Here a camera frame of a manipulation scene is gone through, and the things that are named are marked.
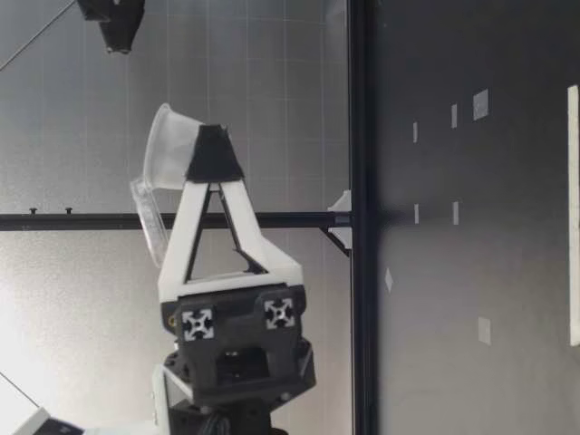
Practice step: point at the white corner bracket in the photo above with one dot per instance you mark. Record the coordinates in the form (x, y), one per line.
(342, 238)
(342, 201)

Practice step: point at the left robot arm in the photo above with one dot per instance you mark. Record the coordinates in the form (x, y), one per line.
(226, 421)

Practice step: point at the black frame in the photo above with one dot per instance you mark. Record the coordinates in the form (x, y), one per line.
(362, 90)

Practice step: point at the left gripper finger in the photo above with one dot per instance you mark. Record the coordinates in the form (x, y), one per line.
(213, 154)

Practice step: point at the clear plastic cup with lid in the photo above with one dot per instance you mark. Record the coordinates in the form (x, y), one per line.
(170, 145)

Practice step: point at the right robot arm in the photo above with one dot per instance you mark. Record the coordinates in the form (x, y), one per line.
(115, 22)

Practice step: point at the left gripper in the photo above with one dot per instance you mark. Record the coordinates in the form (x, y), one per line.
(240, 335)

